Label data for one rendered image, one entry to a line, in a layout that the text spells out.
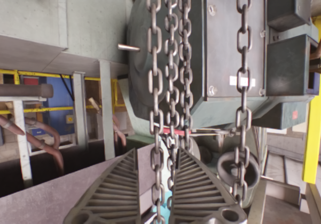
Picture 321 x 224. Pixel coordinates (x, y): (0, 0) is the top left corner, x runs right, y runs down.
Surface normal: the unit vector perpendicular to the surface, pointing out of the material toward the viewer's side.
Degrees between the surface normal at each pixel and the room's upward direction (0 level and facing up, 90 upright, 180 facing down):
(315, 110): 90
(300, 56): 90
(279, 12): 90
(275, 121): 90
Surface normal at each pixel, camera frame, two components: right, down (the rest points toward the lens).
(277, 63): -0.87, 0.07
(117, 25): 0.76, 0.04
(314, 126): -0.66, 0.08
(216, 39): 0.49, 0.07
